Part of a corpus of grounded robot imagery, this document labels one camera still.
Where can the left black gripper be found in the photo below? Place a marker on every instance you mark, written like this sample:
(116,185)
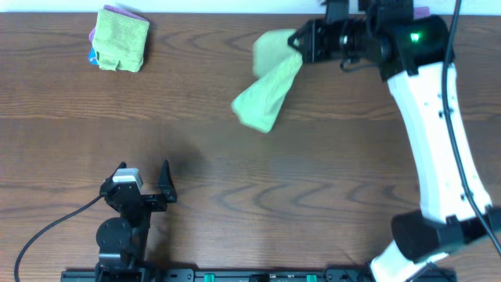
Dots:
(168,187)

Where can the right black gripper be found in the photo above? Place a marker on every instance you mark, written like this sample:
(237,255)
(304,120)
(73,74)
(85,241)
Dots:
(316,32)

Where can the green microfiber cloth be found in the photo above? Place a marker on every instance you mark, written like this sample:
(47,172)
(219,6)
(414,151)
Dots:
(275,65)

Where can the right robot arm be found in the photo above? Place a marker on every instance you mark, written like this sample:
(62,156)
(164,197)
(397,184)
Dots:
(415,61)

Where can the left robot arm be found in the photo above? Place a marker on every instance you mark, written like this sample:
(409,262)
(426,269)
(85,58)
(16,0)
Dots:
(122,240)

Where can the crumpled purple cloth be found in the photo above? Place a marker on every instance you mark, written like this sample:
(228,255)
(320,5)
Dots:
(421,12)

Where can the folded blue cloth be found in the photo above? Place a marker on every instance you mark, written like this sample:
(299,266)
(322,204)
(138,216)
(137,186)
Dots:
(92,57)

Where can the folded green cloth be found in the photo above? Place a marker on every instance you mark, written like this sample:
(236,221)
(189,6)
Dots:
(119,41)

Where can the folded purple cloth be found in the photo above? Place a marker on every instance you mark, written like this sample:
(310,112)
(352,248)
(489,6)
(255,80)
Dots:
(117,10)

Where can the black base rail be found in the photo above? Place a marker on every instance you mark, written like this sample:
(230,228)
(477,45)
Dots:
(190,275)

